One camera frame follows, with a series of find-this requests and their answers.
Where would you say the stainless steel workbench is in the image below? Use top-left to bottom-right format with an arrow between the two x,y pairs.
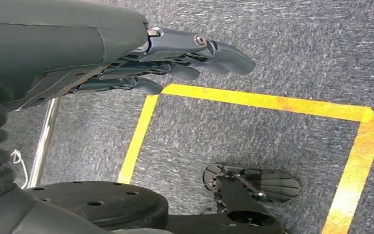
27,97 -> 61,189

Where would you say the black robot leg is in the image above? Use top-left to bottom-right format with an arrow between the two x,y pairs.
25,175 -> 286,234

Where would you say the yellow floor tape square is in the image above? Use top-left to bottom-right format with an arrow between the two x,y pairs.
117,83 -> 374,234

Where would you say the black robot foot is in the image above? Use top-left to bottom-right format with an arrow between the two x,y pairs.
202,163 -> 300,204

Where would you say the white string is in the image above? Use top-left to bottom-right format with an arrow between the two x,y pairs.
10,149 -> 30,190

